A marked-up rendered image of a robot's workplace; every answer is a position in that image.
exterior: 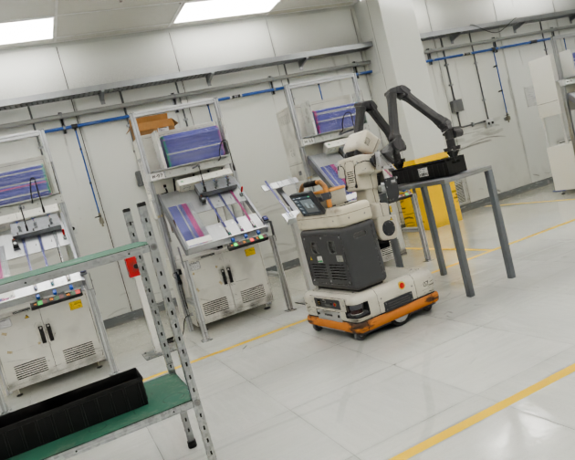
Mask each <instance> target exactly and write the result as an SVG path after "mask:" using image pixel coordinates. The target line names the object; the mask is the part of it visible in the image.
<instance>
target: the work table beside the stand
mask: <svg viewBox="0 0 575 460"><path fill-rule="evenodd" d="M482 172H484V173H485V177H486V184H487V189H488V192H489V197H490V201H491V205H492V209H493V214H494V217H495V222H496V226H497V233H498V238H499V242H500V246H501V250H502V255H503V258H504V263H505V267H506V271H507V278H514V277H516V273H515V269H514V265H513V261H512V256H511V252H510V248H509V243H508V240H507V232H506V228H505V224H504V219H503V215H502V211H501V207H500V202H499V199H498V194H497V187H496V183H495V178H494V174H493V170H492V166H491V165H488V166H483V167H477V168H473V169H467V171H464V172H459V173H456V174H453V175H450V176H445V177H440V178H434V179H429V180H424V181H419V182H413V183H404V184H398V188H399V191H403V190H410V189H415V188H421V193H422V197H423V203H424V208H425V212H426V215H427V220H428V224H429V227H430V231H431V236H432V239H433V243H434V251H435V254H436V258H437V263H438V266H439V270H440V275H441V276H445V275H447V270H446V266H445V262H444V255H443V251H442V248H441V243H440V239H439V235H438V231H437V227H436V223H435V220H434V212H433V208H432V204H431V200H430V196H429V192H428V188H427V186H433V185H438V184H441V186H442V190H443V195H444V201H445V206H446V210H447V213H448V218H449V222H450V226H451V230H452V234H453V238H454V242H455V249H456V253H457V257H458V261H459V266H460V269H461V274H462V278H463V281H464V286H465V293H466V296H467V297H469V298H471V297H473V296H475V291H474V287H473V282H472V278H471V275H470V270H469V266H468V263H467V258H466V254H465V247H464V243H463V238H462V235H461V231H460V226H459V223H458V218H457V214H456V210H455V203H454V199H453V195H452V191H451V186H450V182H453V181H456V180H459V179H463V178H465V177H468V176H471V175H475V174H478V173H482ZM386 193H387V192H386V191H383V192H382V193H379V196H380V200H381V203H387V204H388V207H389V214H391V210H390V206H389V203H388V199H387V194H386ZM390 241H391V245H392V252H393V256H394V260H395V264H396V267H403V260H402V256H401V252H400V248H399V245H398V240H397V236H396V237H395V238H394V239H391V240H390Z"/></svg>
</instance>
